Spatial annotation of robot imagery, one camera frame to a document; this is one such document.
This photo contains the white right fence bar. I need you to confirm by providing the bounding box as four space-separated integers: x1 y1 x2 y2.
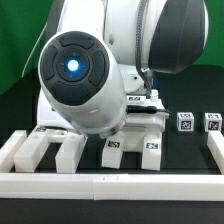
207 131 224 175

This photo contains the white cable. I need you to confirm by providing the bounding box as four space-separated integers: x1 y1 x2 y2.
21 23 49 79

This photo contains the white chair nut cube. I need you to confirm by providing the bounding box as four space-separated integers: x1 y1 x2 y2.
204 113 222 132
177 112 194 132

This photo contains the white left fence bar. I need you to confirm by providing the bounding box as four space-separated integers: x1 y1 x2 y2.
0 130 27 173

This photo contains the white chair seat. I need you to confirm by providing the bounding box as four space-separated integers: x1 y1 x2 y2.
122 89 169 152

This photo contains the white chair back frame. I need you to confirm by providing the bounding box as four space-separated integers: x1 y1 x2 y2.
13 127 86 174

